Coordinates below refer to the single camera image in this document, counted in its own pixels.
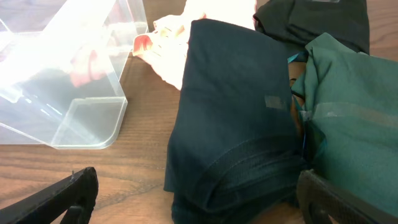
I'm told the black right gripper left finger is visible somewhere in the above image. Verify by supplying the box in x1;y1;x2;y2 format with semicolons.
1;167;99;224

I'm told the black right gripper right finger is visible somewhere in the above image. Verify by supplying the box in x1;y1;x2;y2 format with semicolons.
297;170;397;224

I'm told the green garment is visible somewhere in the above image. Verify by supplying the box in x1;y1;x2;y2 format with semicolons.
292;33;397;215

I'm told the navy garment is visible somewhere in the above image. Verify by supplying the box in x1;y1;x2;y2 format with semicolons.
164;19;307;224

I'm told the pink garment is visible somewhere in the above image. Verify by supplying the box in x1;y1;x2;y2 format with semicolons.
132;0;257;90

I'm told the black garment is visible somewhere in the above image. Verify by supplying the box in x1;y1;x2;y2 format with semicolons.
254;0;369;57

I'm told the clear plastic storage bin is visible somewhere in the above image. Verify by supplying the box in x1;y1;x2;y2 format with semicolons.
1;0;148;149

